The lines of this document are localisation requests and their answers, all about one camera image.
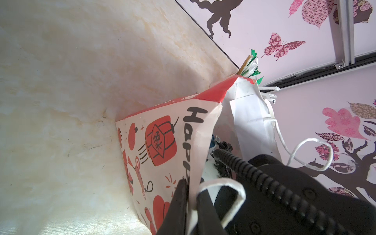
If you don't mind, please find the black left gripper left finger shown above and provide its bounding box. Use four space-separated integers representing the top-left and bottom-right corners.
157 179 188 235

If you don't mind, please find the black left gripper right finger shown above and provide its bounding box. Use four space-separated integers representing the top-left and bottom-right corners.
197 190 227 235

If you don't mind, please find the red and white paper bag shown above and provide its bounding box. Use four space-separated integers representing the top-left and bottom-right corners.
116 75 281 235

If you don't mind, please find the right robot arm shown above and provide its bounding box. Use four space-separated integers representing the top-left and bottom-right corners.
213 149 376 235

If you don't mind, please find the green wrapped straw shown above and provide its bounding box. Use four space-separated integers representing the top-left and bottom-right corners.
236 50 263 85

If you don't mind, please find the aluminium rail back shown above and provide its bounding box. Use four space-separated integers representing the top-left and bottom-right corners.
335 0 355 70

